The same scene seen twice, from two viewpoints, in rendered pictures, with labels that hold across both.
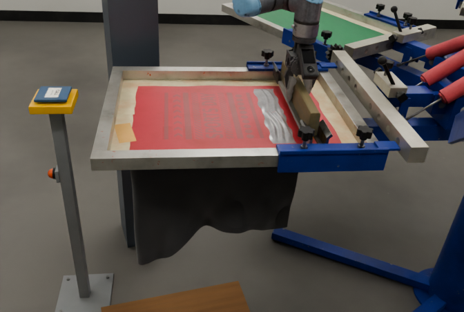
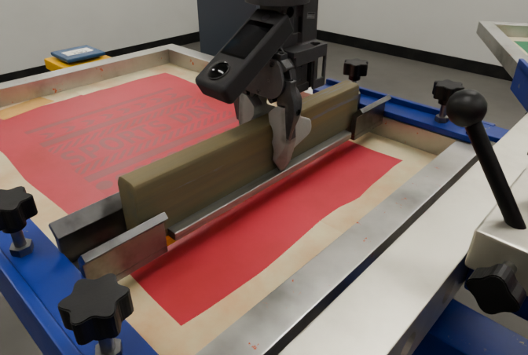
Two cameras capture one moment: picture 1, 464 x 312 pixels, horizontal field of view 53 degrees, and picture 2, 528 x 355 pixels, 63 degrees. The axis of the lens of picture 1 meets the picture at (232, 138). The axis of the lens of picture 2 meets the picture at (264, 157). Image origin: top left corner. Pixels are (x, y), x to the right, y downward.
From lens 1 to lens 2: 1.25 m
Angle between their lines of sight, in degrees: 45
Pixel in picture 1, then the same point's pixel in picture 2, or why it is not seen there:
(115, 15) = not seen: outside the picture
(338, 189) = not seen: outside the picture
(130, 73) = (174, 55)
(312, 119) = (123, 195)
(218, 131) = (92, 155)
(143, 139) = (11, 122)
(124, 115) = (72, 93)
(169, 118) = (96, 113)
